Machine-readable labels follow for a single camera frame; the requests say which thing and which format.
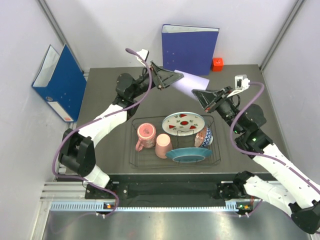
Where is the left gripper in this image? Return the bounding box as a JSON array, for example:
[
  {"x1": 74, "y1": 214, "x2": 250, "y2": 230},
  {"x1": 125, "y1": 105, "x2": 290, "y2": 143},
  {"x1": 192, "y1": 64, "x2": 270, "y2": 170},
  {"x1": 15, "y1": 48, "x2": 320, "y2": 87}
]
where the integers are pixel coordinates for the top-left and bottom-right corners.
[{"x1": 130, "y1": 61, "x2": 184, "y2": 100}]

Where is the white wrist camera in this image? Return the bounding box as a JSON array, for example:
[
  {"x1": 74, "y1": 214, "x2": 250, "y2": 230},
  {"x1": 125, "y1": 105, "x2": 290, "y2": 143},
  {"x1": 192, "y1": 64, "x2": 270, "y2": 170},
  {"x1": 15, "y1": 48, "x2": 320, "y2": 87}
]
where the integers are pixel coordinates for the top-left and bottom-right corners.
[
  {"x1": 135, "y1": 49, "x2": 150, "y2": 67},
  {"x1": 227, "y1": 74, "x2": 250, "y2": 98}
]

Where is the watermelon pattern plate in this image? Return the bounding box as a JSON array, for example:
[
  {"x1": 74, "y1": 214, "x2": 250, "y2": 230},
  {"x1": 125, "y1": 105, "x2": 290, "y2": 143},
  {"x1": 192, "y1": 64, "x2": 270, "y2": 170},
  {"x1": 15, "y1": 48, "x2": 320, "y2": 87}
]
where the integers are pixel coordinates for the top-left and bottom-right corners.
[{"x1": 161, "y1": 111, "x2": 206, "y2": 137}]

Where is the grey slotted cable duct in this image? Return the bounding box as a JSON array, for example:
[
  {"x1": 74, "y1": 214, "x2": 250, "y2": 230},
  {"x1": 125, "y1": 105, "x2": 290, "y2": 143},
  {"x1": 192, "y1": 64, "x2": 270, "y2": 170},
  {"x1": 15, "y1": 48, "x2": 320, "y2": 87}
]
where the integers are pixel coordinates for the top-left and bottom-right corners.
[{"x1": 49, "y1": 199, "x2": 255, "y2": 213}]

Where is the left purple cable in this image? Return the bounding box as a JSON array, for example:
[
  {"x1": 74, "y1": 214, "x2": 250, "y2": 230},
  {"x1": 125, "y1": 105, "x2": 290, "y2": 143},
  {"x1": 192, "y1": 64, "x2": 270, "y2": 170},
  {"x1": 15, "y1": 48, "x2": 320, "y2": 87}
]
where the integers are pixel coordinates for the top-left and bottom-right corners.
[{"x1": 51, "y1": 47, "x2": 153, "y2": 216}]

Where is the black wire dish rack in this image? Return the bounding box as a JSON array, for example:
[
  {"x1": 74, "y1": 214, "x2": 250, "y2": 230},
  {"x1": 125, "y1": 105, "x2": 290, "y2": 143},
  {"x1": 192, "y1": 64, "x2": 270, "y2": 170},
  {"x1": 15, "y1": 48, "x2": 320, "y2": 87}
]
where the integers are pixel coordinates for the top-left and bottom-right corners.
[{"x1": 127, "y1": 116, "x2": 221, "y2": 169}]

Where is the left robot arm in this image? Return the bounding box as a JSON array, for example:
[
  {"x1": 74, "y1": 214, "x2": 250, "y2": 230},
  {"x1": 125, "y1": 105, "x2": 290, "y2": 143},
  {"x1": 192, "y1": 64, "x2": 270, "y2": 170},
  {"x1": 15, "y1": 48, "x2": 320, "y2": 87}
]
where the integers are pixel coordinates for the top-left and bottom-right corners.
[{"x1": 58, "y1": 62, "x2": 184, "y2": 199}]

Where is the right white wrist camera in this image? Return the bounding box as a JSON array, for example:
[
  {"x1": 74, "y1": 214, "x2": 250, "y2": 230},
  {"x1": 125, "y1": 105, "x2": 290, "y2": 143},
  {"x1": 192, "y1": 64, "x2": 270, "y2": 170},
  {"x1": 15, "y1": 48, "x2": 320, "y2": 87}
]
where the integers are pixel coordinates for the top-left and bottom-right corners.
[{"x1": 227, "y1": 74, "x2": 250, "y2": 98}]

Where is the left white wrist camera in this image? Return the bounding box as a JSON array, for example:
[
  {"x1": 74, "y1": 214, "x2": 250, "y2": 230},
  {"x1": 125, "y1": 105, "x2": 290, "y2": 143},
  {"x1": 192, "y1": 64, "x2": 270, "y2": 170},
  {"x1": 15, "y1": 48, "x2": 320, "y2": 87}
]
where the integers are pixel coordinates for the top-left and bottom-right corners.
[{"x1": 135, "y1": 49, "x2": 150, "y2": 67}]

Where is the blue lever arch binder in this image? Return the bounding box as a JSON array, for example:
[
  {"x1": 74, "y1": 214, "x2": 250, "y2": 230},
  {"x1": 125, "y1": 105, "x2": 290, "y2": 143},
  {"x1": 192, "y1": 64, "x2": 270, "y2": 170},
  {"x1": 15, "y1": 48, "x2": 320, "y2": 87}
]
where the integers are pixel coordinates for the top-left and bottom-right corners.
[{"x1": 31, "y1": 45, "x2": 87, "y2": 122}]

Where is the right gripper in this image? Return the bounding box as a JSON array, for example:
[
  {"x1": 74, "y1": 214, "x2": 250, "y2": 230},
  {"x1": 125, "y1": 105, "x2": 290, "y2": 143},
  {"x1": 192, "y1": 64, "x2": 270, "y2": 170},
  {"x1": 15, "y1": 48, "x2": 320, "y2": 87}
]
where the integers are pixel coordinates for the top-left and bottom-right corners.
[{"x1": 194, "y1": 86, "x2": 244, "y2": 134}]

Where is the small red box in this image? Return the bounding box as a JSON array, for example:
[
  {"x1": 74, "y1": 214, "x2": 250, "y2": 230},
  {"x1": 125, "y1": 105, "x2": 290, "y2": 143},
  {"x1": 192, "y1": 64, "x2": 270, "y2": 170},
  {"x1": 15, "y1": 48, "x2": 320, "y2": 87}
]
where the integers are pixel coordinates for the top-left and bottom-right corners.
[{"x1": 211, "y1": 57, "x2": 224, "y2": 72}]

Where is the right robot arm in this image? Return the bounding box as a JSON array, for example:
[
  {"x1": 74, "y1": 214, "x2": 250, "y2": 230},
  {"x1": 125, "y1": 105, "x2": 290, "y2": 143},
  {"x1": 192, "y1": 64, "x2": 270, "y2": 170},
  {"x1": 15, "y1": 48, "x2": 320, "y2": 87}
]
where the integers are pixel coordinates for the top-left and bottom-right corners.
[{"x1": 192, "y1": 82, "x2": 320, "y2": 235}]

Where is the lavender plastic cup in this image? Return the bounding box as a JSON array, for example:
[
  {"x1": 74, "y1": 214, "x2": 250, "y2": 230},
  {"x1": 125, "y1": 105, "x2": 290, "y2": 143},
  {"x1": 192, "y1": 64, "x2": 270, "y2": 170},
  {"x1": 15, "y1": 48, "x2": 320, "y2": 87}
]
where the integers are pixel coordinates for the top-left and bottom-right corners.
[{"x1": 171, "y1": 70, "x2": 210, "y2": 99}]

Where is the pink patterned mug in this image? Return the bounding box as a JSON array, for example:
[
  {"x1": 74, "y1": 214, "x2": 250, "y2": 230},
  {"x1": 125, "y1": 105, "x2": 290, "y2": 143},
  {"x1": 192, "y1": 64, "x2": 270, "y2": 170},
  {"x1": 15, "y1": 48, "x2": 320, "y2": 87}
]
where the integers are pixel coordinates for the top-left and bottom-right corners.
[{"x1": 135, "y1": 123, "x2": 157, "y2": 152}]

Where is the blue zigzag patterned bowl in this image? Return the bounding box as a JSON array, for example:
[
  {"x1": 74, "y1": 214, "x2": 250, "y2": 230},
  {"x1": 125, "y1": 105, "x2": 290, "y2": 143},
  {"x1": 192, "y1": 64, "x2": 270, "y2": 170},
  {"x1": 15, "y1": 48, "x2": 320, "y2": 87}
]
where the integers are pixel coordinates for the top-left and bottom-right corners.
[{"x1": 194, "y1": 127, "x2": 214, "y2": 148}]

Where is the teal plate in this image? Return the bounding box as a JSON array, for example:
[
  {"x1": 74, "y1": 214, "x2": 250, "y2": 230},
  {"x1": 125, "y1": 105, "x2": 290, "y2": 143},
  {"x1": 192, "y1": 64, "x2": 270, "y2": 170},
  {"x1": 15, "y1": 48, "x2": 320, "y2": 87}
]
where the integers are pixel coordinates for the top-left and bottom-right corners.
[{"x1": 165, "y1": 147, "x2": 213, "y2": 163}]

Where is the purple-blue binder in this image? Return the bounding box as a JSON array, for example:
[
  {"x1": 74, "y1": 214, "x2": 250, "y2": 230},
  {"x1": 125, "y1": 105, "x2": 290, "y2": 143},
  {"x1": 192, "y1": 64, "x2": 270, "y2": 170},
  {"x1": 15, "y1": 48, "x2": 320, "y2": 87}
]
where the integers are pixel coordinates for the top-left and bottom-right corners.
[{"x1": 161, "y1": 24, "x2": 220, "y2": 76}]

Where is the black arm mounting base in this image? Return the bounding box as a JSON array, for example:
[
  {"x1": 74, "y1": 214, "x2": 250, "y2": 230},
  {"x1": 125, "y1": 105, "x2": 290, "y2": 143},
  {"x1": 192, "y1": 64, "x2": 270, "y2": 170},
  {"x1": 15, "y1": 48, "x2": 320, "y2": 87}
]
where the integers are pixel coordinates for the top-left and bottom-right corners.
[{"x1": 85, "y1": 173, "x2": 250, "y2": 207}]

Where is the pink plastic cup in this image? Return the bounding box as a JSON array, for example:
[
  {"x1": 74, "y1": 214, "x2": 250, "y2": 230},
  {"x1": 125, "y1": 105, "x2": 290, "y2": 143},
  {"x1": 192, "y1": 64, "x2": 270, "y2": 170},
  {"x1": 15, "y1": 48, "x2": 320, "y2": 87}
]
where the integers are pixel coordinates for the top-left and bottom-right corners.
[{"x1": 155, "y1": 133, "x2": 173, "y2": 159}]

